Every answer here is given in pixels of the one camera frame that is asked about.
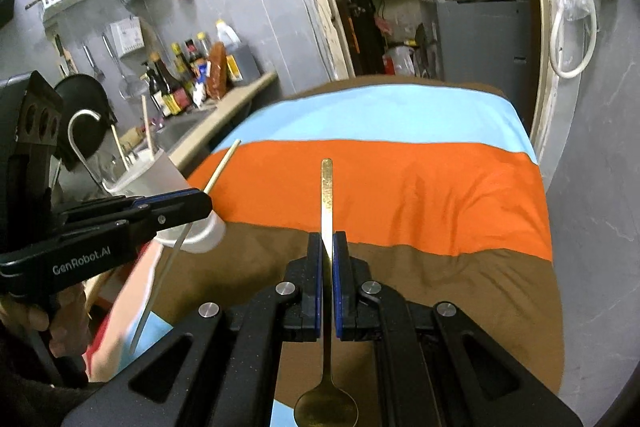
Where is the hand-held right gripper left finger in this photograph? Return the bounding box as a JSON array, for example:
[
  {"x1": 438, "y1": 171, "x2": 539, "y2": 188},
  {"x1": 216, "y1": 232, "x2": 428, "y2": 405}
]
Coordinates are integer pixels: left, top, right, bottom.
[{"x1": 60, "y1": 231, "x2": 324, "y2": 427}]

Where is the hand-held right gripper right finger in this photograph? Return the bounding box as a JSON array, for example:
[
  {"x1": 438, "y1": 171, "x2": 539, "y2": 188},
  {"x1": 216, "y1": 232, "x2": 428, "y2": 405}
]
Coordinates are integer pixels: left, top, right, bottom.
[{"x1": 332, "y1": 231, "x2": 584, "y2": 427}]

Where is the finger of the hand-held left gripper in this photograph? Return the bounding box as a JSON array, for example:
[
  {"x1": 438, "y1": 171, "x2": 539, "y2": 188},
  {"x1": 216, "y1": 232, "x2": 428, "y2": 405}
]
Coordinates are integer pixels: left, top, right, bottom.
[
  {"x1": 59, "y1": 188, "x2": 204, "y2": 221},
  {"x1": 59, "y1": 192, "x2": 214, "y2": 244}
]

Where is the white plastic cup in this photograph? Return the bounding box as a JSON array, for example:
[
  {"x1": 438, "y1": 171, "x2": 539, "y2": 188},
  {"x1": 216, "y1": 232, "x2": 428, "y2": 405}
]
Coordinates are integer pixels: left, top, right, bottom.
[{"x1": 102, "y1": 151, "x2": 227, "y2": 254}]

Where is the wooden chopstick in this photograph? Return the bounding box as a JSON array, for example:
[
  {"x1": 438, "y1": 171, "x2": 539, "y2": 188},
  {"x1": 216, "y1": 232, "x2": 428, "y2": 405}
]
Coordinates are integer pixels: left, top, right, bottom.
[
  {"x1": 140, "y1": 95, "x2": 155, "y2": 164},
  {"x1": 109, "y1": 125, "x2": 129, "y2": 174},
  {"x1": 129, "y1": 139, "x2": 243, "y2": 355}
]

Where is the gold metal spoon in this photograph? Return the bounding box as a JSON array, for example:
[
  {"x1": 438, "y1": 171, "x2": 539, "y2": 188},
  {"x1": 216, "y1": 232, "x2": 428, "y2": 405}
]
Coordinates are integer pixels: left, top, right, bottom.
[{"x1": 294, "y1": 158, "x2": 360, "y2": 427}]

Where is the person's left forearm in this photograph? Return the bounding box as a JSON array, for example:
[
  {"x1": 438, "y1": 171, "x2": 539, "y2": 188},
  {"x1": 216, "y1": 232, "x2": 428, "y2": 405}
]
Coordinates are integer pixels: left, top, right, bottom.
[{"x1": 0, "y1": 323, "x2": 107, "y2": 427}]

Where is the person's left hand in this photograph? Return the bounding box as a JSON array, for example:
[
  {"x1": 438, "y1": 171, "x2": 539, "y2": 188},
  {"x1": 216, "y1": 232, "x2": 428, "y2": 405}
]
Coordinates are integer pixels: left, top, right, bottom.
[{"x1": 0, "y1": 281, "x2": 93, "y2": 376}]

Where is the stainless steel sink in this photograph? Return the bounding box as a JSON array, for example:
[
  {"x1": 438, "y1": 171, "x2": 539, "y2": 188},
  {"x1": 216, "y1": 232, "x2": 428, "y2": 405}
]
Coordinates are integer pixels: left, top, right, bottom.
[{"x1": 156, "y1": 114, "x2": 212, "y2": 148}]

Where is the black pan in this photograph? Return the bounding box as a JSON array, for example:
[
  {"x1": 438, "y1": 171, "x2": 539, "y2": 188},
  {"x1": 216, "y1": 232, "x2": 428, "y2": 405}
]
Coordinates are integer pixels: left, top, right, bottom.
[{"x1": 52, "y1": 74, "x2": 119, "y2": 174}]

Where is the hanging metal strainer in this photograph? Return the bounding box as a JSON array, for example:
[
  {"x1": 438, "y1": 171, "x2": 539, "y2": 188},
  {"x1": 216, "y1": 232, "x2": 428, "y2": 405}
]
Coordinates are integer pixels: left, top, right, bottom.
[{"x1": 101, "y1": 33, "x2": 140, "y2": 102}]

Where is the row of sauce bottles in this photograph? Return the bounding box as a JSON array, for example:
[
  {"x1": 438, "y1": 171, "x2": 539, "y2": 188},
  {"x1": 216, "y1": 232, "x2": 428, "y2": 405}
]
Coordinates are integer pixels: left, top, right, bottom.
[{"x1": 140, "y1": 32, "x2": 232, "y2": 118}]

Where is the beige kitchen counter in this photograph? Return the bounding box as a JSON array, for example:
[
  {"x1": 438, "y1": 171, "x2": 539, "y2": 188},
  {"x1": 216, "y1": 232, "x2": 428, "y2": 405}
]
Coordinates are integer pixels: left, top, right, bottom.
[{"x1": 167, "y1": 71, "x2": 279, "y2": 168}]

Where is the striped blue orange brown cloth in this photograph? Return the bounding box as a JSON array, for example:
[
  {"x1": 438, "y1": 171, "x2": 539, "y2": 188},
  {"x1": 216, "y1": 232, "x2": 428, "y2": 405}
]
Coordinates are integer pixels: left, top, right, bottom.
[{"x1": 149, "y1": 74, "x2": 567, "y2": 427}]

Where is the hanging metal spatula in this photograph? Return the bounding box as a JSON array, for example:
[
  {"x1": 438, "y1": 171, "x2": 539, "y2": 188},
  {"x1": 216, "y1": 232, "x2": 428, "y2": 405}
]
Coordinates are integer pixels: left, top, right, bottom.
[{"x1": 81, "y1": 42, "x2": 107, "y2": 82}]

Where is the clear plastic oil jug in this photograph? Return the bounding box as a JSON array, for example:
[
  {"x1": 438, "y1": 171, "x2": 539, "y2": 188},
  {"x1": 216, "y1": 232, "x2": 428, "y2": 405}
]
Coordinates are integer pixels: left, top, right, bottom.
[{"x1": 215, "y1": 19, "x2": 262, "y2": 84}]

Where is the red white plastic bag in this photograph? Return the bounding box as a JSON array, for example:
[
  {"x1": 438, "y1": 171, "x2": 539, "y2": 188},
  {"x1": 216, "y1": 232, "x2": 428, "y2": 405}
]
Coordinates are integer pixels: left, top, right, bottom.
[{"x1": 382, "y1": 46, "x2": 416, "y2": 78}]

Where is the grey cabinet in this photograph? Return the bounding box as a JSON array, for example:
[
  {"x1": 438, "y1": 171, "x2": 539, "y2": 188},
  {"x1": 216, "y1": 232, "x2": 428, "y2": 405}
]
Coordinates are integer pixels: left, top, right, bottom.
[{"x1": 419, "y1": 0, "x2": 532, "y2": 96}]

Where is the white hooked utensil handle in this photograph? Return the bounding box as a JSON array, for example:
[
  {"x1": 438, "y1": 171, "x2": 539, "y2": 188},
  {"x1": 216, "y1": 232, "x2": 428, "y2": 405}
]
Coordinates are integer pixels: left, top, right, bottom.
[{"x1": 67, "y1": 109, "x2": 111, "y2": 196}]

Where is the white wall box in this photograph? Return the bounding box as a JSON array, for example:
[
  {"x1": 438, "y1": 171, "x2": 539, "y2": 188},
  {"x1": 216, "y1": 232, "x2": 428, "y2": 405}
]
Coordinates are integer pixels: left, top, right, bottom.
[{"x1": 109, "y1": 17, "x2": 146, "y2": 57}]

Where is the pale wooden door frame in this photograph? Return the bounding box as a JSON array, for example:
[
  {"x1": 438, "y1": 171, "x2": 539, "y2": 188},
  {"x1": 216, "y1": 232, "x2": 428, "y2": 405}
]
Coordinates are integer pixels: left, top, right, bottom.
[{"x1": 294, "y1": 0, "x2": 559, "y2": 158}]

